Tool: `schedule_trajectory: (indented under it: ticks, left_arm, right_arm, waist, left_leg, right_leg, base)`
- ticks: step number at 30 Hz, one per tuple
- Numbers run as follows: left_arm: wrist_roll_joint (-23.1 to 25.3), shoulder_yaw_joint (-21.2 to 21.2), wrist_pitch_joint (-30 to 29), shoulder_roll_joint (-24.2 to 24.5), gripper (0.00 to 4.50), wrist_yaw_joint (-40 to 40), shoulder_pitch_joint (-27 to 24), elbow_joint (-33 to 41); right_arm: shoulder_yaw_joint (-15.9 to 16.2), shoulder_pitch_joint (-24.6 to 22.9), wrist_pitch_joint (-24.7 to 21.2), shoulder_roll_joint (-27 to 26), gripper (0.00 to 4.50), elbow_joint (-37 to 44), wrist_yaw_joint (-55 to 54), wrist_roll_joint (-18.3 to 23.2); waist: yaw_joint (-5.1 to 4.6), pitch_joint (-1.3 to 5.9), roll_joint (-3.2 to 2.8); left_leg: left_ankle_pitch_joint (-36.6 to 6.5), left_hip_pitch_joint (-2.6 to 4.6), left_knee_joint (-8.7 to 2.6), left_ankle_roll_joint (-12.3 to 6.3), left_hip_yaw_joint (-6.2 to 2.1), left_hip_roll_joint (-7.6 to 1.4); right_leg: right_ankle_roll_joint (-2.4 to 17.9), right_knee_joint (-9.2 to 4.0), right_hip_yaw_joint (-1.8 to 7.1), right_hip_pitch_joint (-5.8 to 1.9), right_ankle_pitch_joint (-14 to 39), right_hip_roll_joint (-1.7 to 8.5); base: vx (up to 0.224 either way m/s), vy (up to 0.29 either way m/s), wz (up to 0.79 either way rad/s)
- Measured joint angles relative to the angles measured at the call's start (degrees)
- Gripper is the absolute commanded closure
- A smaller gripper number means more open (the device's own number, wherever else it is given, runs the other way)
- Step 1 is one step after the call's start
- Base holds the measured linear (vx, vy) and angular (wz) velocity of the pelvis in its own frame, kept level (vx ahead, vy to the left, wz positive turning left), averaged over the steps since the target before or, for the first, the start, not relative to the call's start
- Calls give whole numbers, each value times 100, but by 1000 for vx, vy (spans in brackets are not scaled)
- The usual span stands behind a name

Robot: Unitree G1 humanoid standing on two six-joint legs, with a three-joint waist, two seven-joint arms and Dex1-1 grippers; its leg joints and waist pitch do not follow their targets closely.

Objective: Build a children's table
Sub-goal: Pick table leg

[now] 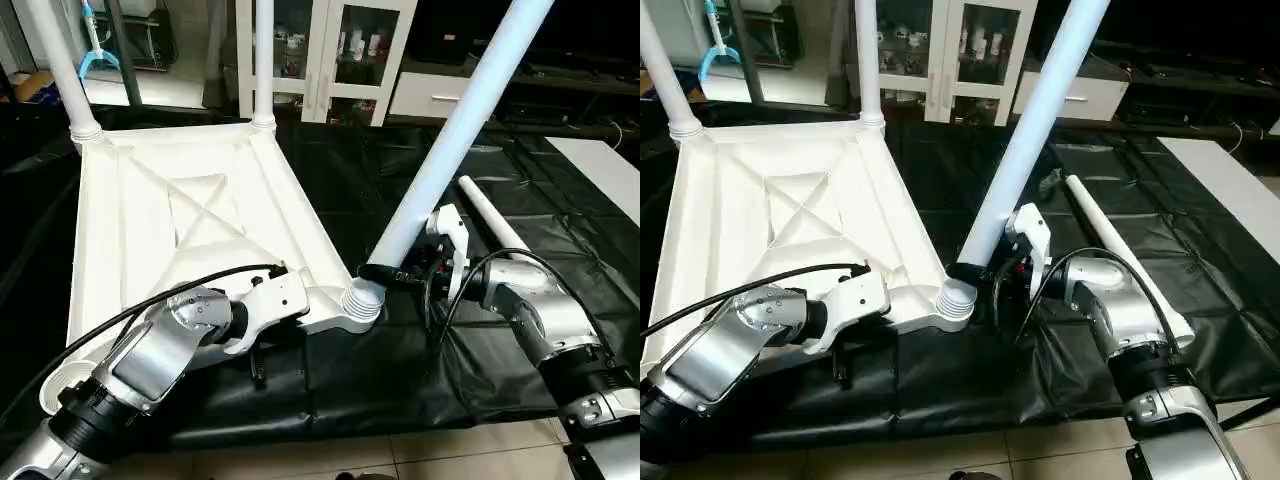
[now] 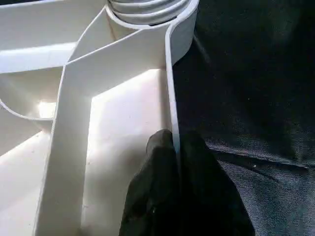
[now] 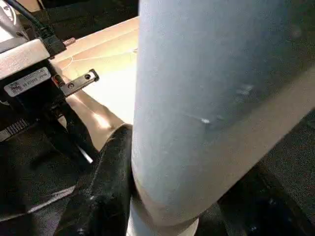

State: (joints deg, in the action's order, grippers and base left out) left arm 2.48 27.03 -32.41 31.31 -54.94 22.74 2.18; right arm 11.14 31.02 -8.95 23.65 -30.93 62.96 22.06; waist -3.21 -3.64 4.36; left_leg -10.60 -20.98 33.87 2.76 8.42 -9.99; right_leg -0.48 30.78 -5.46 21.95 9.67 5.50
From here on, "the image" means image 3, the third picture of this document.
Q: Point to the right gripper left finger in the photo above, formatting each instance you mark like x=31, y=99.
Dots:
x=106, y=191

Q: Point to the black work mat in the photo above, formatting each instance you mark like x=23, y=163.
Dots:
x=295, y=162

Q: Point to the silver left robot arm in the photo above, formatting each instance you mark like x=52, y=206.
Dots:
x=7, y=22

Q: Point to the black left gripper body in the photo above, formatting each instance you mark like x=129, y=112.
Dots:
x=34, y=105

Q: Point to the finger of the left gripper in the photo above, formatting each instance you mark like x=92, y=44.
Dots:
x=74, y=140

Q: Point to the white plastic table top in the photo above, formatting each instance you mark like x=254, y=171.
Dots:
x=113, y=64

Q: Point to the white plastic table leg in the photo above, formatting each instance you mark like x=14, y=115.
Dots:
x=206, y=98

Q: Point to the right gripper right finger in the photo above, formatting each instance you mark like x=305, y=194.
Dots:
x=261, y=211

